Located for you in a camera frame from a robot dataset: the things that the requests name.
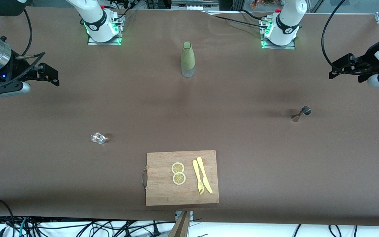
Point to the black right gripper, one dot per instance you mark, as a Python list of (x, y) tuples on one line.
[(13, 72)]

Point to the steel jigger measuring cup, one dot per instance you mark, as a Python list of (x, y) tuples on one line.
[(300, 114)]

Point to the bamboo cutting board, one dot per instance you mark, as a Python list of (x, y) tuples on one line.
[(183, 179)]

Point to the green sleeved glass shaker bottle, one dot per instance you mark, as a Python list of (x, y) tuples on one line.
[(188, 57)]

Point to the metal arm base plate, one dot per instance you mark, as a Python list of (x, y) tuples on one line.
[(275, 46), (92, 42)]

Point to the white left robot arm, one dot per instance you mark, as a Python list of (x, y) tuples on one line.
[(286, 23)]

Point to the brown wooden post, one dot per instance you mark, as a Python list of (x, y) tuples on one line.
[(180, 227)]

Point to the small clear glass cup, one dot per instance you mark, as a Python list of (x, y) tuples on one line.
[(97, 138)]

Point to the grey power strip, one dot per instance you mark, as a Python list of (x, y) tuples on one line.
[(194, 5)]

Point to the yellow plastic fork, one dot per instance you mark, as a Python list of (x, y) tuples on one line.
[(198, 177)]

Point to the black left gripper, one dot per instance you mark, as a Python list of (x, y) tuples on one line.
[(368, 60)]

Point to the yellow plastic knife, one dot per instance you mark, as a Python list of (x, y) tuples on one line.
[(204, 174)]

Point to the small metal bracket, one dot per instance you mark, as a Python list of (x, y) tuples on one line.
[(177, 214)]

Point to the lemon slice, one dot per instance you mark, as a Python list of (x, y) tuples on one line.
[(177, 168), (179, 178)]

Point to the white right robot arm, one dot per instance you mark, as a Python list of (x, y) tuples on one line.
[(97, 19)]

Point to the brown table cover sheet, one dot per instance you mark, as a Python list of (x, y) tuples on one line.
[(275, 164)]

